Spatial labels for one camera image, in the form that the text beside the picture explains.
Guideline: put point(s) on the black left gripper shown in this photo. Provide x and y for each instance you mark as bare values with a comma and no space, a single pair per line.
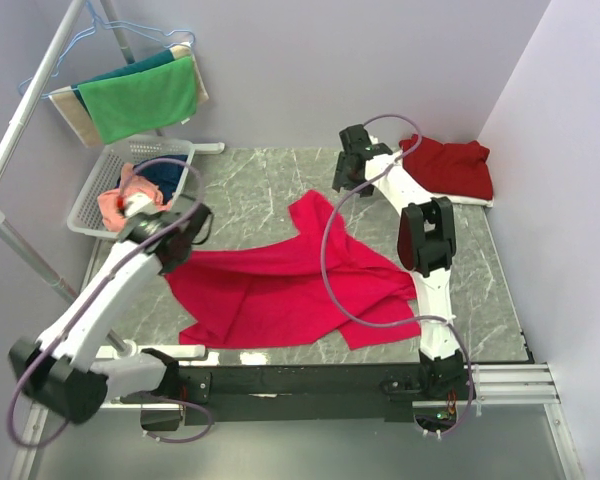
167,269

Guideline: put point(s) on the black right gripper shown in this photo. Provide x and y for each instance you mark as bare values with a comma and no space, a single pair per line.
340,180

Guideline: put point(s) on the pink red t-shirt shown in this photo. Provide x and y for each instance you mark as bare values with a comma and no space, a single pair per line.
277,296

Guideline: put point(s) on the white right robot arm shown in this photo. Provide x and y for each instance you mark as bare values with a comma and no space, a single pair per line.
426,247

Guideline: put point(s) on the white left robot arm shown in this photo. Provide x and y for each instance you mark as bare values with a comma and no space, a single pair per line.
59,369

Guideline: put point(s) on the salmon t-shirt in basket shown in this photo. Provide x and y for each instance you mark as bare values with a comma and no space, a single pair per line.
113,203

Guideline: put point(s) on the navy t-shirt in basket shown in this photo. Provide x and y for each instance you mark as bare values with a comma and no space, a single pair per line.
165,177

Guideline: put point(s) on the dark red folded t-shirt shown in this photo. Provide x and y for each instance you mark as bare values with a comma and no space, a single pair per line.
458,169

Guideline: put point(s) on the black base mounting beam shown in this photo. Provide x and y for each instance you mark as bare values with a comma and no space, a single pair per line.
315,392

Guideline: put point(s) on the green hanging towel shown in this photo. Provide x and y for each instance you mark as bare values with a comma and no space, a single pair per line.
155,98

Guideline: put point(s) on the beige hanging towel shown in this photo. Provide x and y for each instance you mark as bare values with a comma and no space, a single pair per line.
77,117

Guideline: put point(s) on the white clothes rack pole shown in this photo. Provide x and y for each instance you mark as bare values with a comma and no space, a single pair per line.
41,182

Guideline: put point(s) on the teal hanging towel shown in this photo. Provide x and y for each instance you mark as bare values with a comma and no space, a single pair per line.
151,62

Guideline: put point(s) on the aluminium rail frame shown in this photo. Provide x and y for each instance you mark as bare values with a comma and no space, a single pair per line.
494,384

